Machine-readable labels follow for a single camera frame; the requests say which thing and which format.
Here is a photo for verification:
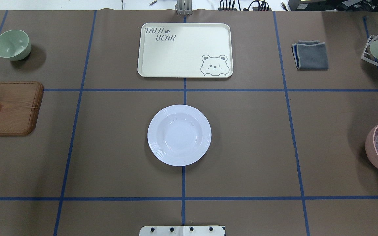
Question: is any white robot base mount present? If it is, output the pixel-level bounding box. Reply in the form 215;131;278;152
139;225;226;236

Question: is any white plate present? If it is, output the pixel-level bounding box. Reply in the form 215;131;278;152
147;105;212;166

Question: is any grey folded cloth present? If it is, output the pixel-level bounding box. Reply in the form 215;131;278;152
292;40;329;70

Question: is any wooden cutting board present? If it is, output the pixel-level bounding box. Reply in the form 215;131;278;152
0;81;44;136

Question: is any aluminium frame post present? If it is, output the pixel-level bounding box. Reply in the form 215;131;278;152
175;0;193;16

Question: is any cream bear tray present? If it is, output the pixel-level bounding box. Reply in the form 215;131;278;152
137;22;234;78

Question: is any green bowl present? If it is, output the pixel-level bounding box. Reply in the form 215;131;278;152
0;29;32;61

